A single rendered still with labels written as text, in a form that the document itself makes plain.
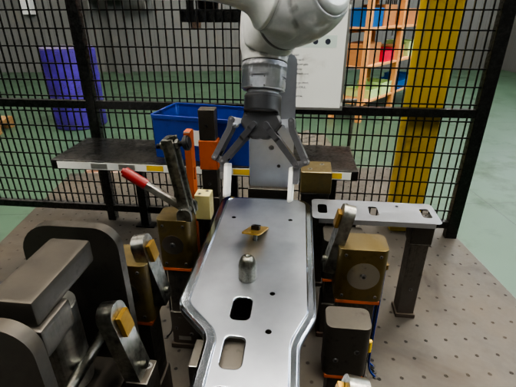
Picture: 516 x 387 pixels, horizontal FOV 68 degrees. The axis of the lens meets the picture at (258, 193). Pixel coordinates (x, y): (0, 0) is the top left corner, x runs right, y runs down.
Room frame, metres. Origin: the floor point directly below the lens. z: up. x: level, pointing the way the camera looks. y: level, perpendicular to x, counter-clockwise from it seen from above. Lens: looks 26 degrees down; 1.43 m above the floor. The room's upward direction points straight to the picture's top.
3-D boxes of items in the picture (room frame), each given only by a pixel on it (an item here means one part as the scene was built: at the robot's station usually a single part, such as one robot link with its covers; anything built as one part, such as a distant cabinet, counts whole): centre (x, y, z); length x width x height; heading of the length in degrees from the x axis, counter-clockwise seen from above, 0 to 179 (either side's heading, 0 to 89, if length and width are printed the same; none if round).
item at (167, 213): (0.69, 0.18, 0.87); 0.10 x 0.07 x 0.35; 84
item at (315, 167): (0.93, -0.15, 0.88); 0.08 x 0.08 x 0.36; 84
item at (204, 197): (0.76, 0.12, 0.88); 0.04 x 0.04 x 0.37; 84
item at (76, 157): (1.12, 0.16, 1.01); 0.90 x 0.22 x 0.03; 84
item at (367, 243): (0.59, -0.21, 0.87); 0.12 x 0.07 x 0.35; 84
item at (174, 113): (1.12, 0.14, 1.09); 0.30 x 0.17 x 0.13; 74
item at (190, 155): (0.79, 0.15, 0.95); 0.03 x 0.01 x 0.50; 174
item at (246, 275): (0.55, 0.02, 1.02); 0.03 x 0.03 x 0.07
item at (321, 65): (1.21, -0.15, 1.30); 0.23 x 0.02 x 0.31; 84
